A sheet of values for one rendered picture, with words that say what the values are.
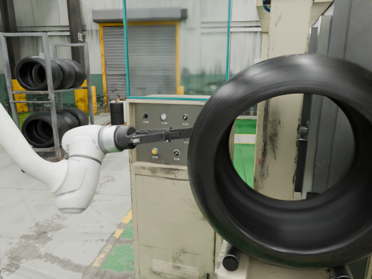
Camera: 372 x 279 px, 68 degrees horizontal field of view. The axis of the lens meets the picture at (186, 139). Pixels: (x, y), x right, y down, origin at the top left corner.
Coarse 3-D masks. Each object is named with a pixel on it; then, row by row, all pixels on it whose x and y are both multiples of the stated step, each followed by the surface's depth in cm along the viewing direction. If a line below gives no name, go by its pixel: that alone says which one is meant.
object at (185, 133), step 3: (174, 129) 82; (177, 129) 81; (180, 129) 81; (183, 129) 81; (186, 129) 80; (189, 129) 80; (180, 132) 81; (183, 132) 81; (186, 132) 81; (189, 132) 80; (183, 135) 81; (186, 135) 81; (189, 135) 80; (171, 138) 82; (174, 138) 82; (177, 138) 82; (180, 138) 82; (183, 138) 81
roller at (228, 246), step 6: (228, 246) 79; (228, 252) 76; (234, 252) 76; (240, 252) 79; (228, 258) 74; (234, 258) 74; (228, 264) 74; (234, 264) 74; (228, 270) 75; (234, 270) 75
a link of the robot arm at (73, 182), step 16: (0, 112) 71; (0, 128) 71; (16, 128) 74; (16, 144) 72; (16, 160) 73; (32, 160) 74; (64, 160) 81; (80, 160) 83; (32, 176) 76; (48, 176) 76; (64, 176) 77; (80, 176) 80; (96, 176) 85; (64, 192) 78; (80, 192) 79; (64, 208) 78; (80, 208) 79
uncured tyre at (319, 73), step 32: (256, 64) 66; (288, 64) 61; (320, 64) 59; (352, 64) 59; (224, 96) 66; (256, 96) 62; (352, 96) 57; (192, 128) 75; (224, 128) 66; (352, 128) 84; (192, 160) 72; (224, 160) 96; (352, 160) 85; (192, 192) 76; (224, 192) 95; (256, 192) 97; (352, 192) 85; (224, 224) 72; (256, 224) 90; (288, 224) 91; (320, 224) 87; (352, 224) 79; (256, 256) 72; (288, 256) 68; (320, 256) 66; (352, 256) 64
